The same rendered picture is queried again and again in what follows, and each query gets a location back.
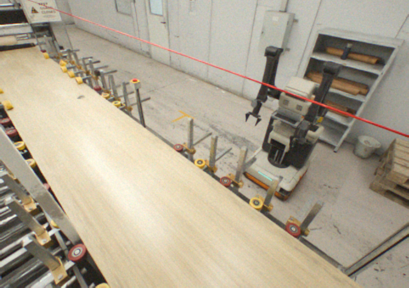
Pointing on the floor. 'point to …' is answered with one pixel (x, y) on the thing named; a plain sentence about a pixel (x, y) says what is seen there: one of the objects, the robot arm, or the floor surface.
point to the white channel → (39, 192)
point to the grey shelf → (332, 128)
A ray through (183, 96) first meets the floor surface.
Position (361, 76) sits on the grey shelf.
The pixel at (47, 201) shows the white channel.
